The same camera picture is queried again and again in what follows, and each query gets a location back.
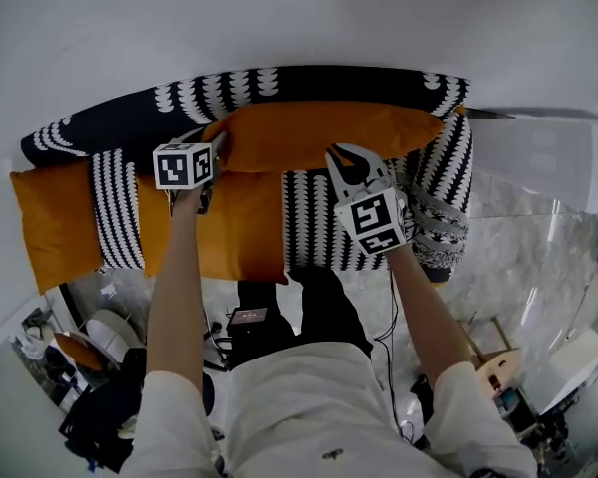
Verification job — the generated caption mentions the black cable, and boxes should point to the black cable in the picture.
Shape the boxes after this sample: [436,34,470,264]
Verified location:
[372,266,416,445]

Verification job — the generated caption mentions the long orange cushion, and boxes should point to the long orange cushion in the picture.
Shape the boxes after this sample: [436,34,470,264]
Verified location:
[200,100,446,174]

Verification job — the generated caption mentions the wooden stool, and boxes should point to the wooden stool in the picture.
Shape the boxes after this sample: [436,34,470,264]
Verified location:
[455,315,525,401]

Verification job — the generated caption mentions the black bag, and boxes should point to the black bag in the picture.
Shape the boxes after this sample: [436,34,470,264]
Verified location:
[58,347,149,474]

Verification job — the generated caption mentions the person's left forearm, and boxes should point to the person's left forearm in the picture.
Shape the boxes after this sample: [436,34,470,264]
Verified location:
[145,186,216,393]

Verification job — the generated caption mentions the small orange pillow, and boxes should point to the small orange pillow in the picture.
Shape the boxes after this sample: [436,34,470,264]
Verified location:
[53,331,109,373]

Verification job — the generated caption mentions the person's black trousers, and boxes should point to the person's black trousers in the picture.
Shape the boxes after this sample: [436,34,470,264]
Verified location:
[235,265,375,368]

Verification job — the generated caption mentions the white table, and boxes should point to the white table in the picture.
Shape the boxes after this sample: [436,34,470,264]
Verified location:
[536,327,598,417]

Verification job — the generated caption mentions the grey knitted throw blanket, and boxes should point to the grey knitted throw blanket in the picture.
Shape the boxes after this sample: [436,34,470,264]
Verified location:
[397,169,471,284]

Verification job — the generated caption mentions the person's white shirt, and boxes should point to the person's white shirt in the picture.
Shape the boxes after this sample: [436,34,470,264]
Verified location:
[118,341,540,478]

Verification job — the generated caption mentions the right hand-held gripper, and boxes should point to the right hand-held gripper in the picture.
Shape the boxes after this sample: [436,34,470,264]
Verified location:
[324,141,411,258]

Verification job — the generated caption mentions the white cabinet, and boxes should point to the white cabinet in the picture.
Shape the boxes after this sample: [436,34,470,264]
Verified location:
[465,107,598,214]

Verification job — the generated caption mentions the black white patterned cushion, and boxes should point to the black white patterned cushion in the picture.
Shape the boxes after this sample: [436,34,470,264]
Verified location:
[280,165,396,274]
[89,148,147,272]

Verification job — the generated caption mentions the small black device box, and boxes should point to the small black device box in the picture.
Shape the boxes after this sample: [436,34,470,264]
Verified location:
[227,307,271,329]

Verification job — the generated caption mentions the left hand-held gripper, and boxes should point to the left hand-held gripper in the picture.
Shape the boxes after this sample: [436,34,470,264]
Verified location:
[151,127,229,217]

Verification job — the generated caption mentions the white round chair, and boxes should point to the white round chair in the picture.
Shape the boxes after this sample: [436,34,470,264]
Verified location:
[82,308,144,365]

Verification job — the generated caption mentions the person's right forearm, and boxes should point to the person's right forearm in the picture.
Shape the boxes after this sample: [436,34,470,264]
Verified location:
[385,240,475,388]

